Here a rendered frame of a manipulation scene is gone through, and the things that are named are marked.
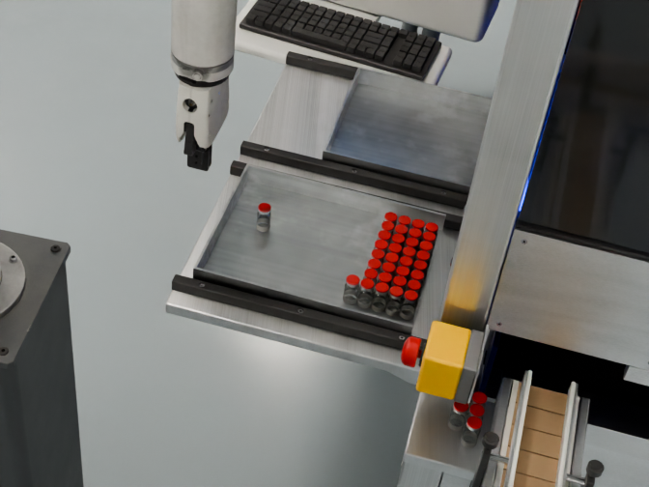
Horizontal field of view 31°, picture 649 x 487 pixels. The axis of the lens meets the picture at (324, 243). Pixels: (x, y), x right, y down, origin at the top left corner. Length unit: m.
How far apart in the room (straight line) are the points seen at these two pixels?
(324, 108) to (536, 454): 0.83
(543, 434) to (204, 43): 0.69
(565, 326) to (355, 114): 0.72
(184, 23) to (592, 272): 0.60
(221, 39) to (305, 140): 0.56
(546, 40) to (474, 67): 2.57
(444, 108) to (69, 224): 1.32
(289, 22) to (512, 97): 1.15
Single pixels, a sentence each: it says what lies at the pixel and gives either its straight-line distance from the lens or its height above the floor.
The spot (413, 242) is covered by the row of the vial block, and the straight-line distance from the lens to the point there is 1.83.
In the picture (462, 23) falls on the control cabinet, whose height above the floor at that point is 0.84.
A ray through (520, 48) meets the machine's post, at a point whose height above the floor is 1.46.
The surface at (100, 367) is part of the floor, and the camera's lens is 2.83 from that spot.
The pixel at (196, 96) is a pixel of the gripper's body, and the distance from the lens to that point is 1.57.
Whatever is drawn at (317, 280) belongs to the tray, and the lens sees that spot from 1.81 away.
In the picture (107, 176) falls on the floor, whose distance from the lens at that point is 3.31.
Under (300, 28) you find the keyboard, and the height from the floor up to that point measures 0.83.
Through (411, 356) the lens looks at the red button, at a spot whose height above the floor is 1.01.
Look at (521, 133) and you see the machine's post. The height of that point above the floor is 1.35.
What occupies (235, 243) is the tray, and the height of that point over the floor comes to 0.88.
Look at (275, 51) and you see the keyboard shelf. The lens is 2.40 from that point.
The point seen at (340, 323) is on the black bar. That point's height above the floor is 0.90.
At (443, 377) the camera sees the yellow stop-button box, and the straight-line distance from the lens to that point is 1.55.
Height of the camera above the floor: 2.18
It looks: 44 degrees down
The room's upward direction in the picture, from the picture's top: 8 degrees clockwise
